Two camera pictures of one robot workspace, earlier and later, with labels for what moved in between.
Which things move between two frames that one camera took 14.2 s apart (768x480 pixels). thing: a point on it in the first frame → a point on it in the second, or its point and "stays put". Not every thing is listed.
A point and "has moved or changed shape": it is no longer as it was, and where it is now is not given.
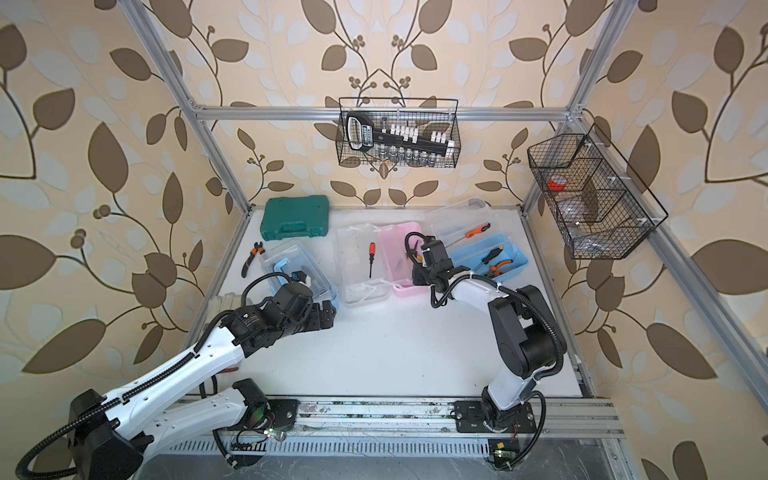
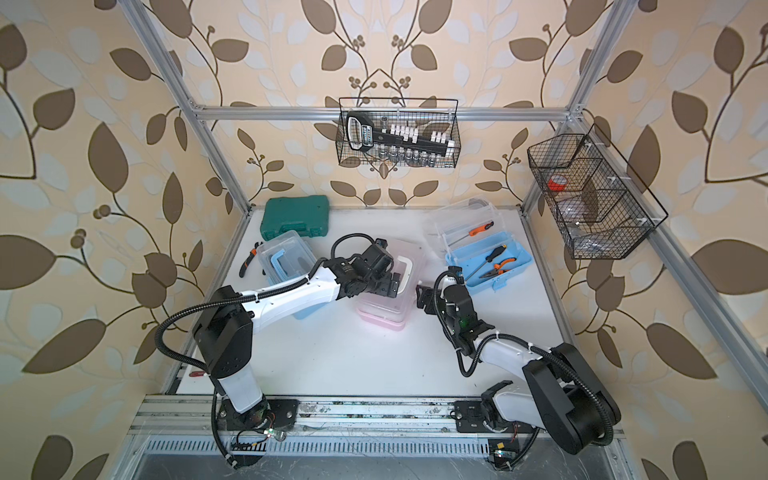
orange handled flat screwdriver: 472,233 stays put
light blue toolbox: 477,241 stays put
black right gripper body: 423,276 → 438,306
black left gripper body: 309,320 → 382,285
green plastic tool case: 294,217 stays put
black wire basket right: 604,211 stays put
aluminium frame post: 150,36 stays put
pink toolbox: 398,268 has moved or changed shape
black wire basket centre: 398,132 stays put
